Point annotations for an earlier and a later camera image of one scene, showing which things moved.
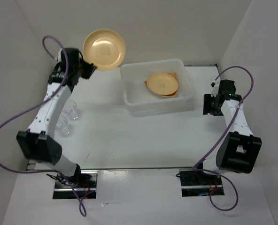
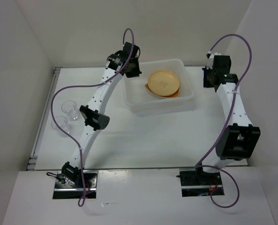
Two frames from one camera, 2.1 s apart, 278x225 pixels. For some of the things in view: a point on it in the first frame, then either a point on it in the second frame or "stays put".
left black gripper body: (80, 67) -> (134, 70)
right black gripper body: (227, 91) -> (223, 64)
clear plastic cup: (63, 126) stays put
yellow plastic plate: (105, 48) -> (163, 83)
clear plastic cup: (70, 107) stays put
